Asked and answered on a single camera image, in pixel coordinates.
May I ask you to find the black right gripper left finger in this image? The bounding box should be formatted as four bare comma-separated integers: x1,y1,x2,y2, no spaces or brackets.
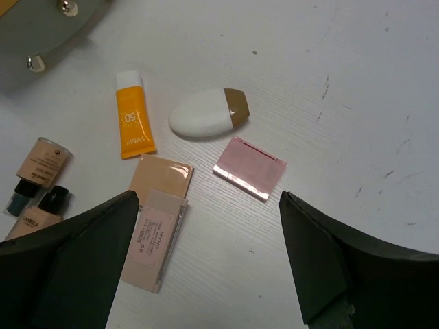
1,191,139,328

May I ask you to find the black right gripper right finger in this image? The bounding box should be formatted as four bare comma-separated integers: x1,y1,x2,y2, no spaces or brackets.
279,191,438,328

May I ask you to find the Lamela foundation bottle black cap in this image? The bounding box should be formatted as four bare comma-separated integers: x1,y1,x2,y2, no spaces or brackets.
3,185,73,241

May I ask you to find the yellow sunscreen tube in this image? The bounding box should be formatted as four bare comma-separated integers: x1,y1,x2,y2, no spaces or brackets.
116,70,156,160

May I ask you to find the white egg-shaped bottle brown cap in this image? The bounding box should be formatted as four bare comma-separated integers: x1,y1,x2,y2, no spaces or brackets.
168,88,250,138

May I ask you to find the white cylindrical drawer organizer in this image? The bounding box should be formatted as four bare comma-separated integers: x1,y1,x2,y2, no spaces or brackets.
1,0,111,74

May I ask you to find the pale pink rectangular palette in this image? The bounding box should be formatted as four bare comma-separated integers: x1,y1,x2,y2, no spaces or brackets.
121,189,187,293

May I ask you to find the beige square compact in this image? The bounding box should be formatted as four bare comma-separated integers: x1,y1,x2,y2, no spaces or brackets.
128,154,194,205

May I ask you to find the pink square compact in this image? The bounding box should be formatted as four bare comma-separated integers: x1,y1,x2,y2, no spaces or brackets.
213,136,287,202

